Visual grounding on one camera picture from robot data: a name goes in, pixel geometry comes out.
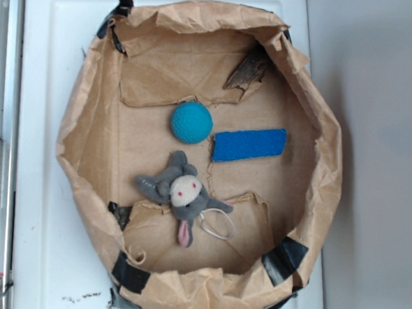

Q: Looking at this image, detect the brown wood chip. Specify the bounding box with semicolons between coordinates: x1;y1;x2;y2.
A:
223;45;270;90

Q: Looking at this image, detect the blue felt rectangle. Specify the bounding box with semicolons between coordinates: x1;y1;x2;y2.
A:
212;128;287;162

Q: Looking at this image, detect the teal foam ball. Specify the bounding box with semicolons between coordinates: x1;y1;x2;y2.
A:
170;101;214;144

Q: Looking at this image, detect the grey plush bunny toy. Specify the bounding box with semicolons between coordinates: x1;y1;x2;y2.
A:
133;151;233;248

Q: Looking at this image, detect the white plastic tray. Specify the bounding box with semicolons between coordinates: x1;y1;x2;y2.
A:
12;0;310;309

